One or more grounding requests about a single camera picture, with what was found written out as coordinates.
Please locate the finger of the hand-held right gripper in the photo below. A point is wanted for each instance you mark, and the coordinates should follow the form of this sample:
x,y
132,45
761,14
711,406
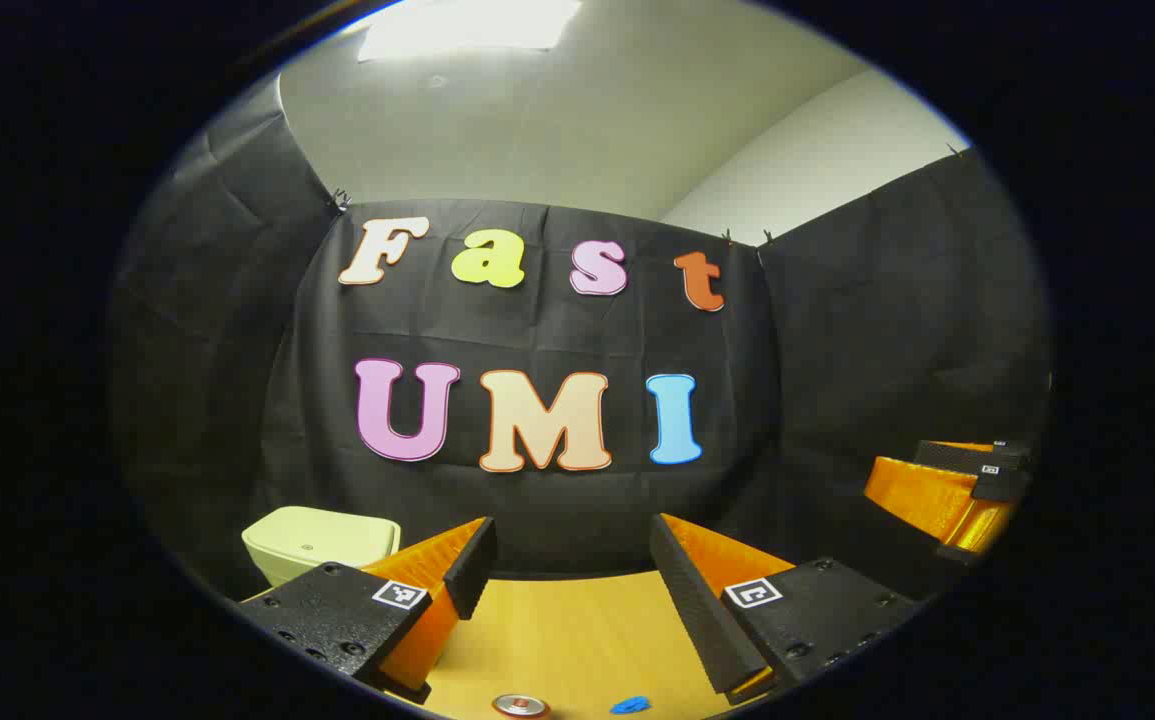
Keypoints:
x,y
922,495
957,455

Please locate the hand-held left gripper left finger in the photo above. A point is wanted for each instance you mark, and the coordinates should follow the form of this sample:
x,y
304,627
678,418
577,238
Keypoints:
x,y
475,570

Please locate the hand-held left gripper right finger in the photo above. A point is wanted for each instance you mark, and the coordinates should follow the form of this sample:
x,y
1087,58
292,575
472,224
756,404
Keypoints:
x,y
687,600

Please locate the red pop can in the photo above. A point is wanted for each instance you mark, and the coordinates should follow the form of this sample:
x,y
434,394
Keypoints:
x,y
520,708

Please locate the pale green garbage bin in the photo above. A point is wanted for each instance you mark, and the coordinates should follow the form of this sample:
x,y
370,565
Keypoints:
x,y
317,540

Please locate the wooden desktop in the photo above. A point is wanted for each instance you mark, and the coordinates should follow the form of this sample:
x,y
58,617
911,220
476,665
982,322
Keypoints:
x,y
577,640

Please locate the black backdrop cloth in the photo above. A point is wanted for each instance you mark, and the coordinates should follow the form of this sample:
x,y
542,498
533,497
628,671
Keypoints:
x,y
837,350

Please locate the ceiling light panel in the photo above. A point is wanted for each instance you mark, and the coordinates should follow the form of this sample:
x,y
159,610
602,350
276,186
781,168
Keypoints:
x,y
467,25

